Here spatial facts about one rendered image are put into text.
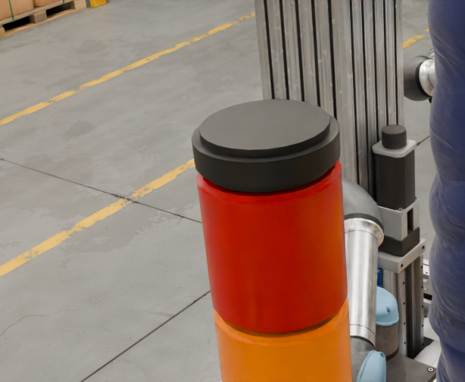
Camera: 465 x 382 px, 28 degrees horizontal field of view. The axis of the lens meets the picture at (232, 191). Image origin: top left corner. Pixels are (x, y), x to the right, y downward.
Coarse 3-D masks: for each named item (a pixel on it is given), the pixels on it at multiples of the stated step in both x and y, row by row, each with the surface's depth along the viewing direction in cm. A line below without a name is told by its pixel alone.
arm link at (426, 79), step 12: (420, 60) 249; (432, 60) 245; (408, 72) 245; (420, 72) 242; (432, 72) 239; (408, 84) 245; (420, 84) 242; (432, 84) 241; (408, 96) 249; (420, 96) 245
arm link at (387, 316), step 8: (376, 288) 220; (376, 296) 217; (384, 296) 217; (392, 296) 218; (376, 304) 214; (384, 304) 214; (392, 304) 215; (376, 312) 212; (384, 312) 213; (392, 312) 214; (376, 320) 213; (384, 320) 213; (392, 320) 215; (376, 328) 214; (384, 328) 214; (392, 328) 216; (376, 336) 215; (384, 336) 215; (392, 336) 217; (376, 344) 216; (384, 344) 216; (392, 344) 217; (384, 352) 217; (392, 352) 218
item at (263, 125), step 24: (216, 120) 32; (240, 120) 32; (264, 120) 32; (288, 120) 32; (312, 120) 32; (192, 144) 32; (216, 144) 31; (240, 144) 30; (264, 144) 30; (288, 144) 30; (312, 144) 30; (336, 144) 31; (216, 168) 31; (240, 168) 30; (264, 168) 30; (288, 168) 30; (312, 168) 30
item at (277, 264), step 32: (224, 192) 31; (288, 192) 31; (320, 192) 31; (224, 224) 31; (256, 224) 31; (288, 224) 31; (320, 224) 31; (224, 256) 32; (256, 256) 31; (288, 256) 31; (320, 256) 32; (224, 288) 33; (256, 288) 32; (288, 288) 32; (320, 288) 32; (256, 320) 33; (288, 320) 32; (320, 320) 33
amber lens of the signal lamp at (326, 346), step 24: (216, 312) 35; (336, 312) 34; (216, 336) 36; (240, 336) 34; (264, 336) 33; (288, 336) 33; (312, 336) 33; (336, 336) 34; (240, 360) 34; (264, 360) 33; (288, 360) 33; (312, 360) 33; (336, 360) 34
